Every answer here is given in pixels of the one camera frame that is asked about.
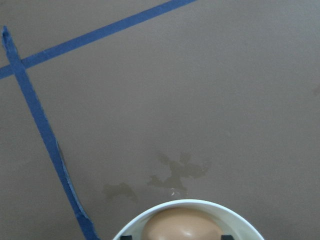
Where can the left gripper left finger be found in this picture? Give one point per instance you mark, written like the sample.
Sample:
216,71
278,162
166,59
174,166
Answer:
126,237

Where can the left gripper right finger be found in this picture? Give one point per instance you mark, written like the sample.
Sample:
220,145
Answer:
226,237

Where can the white round bowl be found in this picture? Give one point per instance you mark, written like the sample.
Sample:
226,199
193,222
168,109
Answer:
231,223

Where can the brown egg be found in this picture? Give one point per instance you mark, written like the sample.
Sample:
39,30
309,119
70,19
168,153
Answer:
181,224

